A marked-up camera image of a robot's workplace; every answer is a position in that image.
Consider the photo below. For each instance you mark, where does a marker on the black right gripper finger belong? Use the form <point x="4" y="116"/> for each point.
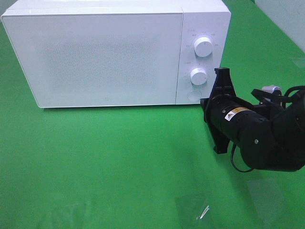
<point x="221" y="142"/>
<point x="223" y="85"/>

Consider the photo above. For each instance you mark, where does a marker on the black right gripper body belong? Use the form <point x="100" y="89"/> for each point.
<point x="219" y="114"/>

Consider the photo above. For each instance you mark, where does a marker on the round microwave door button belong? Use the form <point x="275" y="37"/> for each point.
<point x="194" y="96"/>

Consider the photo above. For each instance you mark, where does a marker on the white microwave knob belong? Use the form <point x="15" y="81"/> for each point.
<point x="198" y="76"/>
<point x="203" y="46"/>

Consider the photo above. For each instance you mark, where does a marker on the white microwave door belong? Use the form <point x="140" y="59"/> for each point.
<point x="98" y="60"/>

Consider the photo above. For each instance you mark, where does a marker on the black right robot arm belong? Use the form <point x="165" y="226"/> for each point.
<point x="270" y="135"/>

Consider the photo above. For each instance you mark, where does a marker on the white microwave oven body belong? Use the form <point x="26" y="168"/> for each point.
<point x="200" y="18"/>

